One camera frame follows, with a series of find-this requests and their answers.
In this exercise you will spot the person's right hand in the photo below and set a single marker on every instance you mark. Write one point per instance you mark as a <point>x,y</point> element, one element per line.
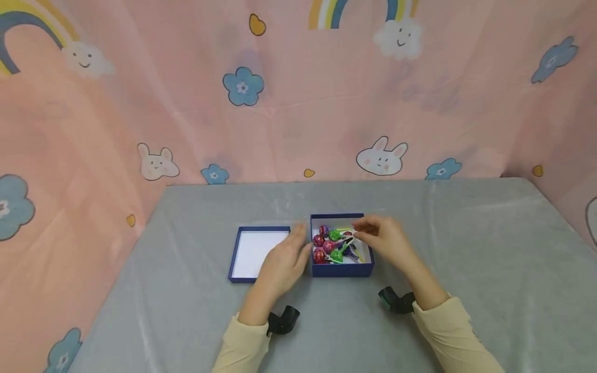
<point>389,243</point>

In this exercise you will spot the person's left thumb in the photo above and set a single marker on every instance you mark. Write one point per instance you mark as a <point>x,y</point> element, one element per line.
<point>307,255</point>

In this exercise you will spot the black wrist band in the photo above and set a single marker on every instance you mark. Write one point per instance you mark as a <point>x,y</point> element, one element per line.
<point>396,300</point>
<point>283,321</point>

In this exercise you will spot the person's left forearm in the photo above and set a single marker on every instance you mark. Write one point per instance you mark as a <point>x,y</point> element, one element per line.
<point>247,336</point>

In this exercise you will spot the blue cardboard box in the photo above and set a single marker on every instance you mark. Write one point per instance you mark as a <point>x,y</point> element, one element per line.
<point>343,270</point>

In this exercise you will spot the person's right fingers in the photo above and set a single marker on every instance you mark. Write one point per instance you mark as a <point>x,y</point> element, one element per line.
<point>364,230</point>

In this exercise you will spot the person's right forearm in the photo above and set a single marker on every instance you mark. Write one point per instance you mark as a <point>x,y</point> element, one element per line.
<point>447,326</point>

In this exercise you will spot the person's left hand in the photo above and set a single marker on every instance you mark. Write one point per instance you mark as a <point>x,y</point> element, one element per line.
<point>280,269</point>

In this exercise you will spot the person's left fingers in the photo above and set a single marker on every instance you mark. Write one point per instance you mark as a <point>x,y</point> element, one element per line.
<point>298,237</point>

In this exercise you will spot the blue box lid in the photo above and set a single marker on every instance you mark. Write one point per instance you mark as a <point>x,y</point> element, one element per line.
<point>254,251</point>

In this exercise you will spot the pile of colourful lollipops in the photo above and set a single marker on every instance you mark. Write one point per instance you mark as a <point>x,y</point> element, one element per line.
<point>329,246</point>

